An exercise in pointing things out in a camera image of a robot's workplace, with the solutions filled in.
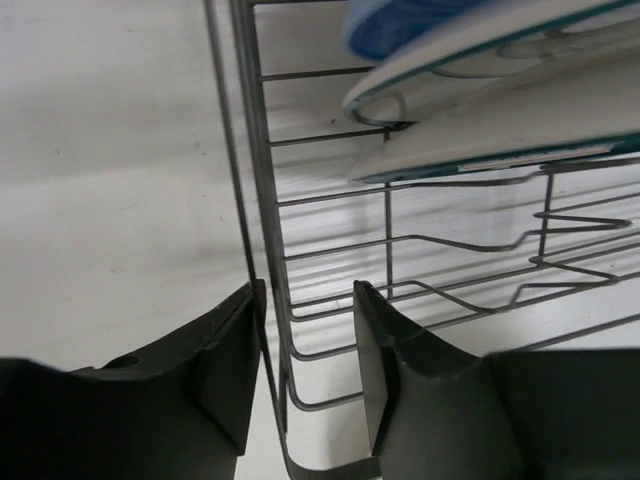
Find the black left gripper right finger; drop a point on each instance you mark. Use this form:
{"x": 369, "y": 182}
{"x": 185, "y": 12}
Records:
{"x": 435, "y": 411}

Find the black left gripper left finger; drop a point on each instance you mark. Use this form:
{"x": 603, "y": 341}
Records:
{"x": 177, "y": 408}

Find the white plate teal band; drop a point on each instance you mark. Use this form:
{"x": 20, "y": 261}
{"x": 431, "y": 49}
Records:
{"x": 558, "y": 120}

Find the white plate green rim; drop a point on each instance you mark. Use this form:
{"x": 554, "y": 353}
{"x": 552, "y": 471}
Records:
{"x": 504, "y": 38}

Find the grey wire dish rack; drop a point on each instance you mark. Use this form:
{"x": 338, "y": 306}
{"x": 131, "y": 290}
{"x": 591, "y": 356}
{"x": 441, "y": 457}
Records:
{"x": 535, "y": 257}

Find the blue plate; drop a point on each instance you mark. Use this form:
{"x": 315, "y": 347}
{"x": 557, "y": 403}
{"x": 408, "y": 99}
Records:
{"x": 376, "y": 30}

